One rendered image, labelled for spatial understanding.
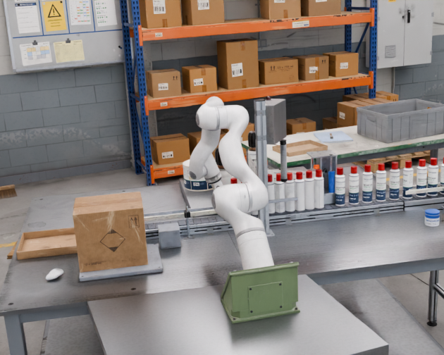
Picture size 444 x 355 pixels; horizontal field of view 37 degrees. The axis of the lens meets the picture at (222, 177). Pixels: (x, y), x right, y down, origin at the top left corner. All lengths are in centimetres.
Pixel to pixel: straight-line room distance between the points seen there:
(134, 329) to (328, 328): 71
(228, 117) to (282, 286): 79
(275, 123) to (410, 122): 224
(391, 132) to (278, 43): 331
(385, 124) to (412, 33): 366
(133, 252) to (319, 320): 91
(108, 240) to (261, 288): 79
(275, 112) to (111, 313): 120
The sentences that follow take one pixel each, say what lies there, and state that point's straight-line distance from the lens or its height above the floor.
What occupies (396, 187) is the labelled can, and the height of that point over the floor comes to 96.
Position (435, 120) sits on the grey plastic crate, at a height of 92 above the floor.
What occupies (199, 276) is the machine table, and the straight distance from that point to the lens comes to 285.
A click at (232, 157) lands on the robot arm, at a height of 134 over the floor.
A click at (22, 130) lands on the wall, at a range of 747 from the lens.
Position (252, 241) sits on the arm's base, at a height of 107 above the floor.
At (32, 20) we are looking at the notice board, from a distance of 722.
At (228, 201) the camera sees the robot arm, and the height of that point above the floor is 120.
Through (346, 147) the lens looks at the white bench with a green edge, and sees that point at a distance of 499.
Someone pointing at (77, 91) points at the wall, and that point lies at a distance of 746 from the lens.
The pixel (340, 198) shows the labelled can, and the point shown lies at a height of 93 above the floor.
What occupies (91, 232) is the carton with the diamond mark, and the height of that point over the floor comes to 103.
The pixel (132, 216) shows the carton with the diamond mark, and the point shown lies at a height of 108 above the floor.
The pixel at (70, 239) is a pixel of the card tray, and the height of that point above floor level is 83.
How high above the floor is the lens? 204
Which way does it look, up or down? 17 degrees down
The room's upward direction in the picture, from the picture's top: 3 degrees counter-clockwise
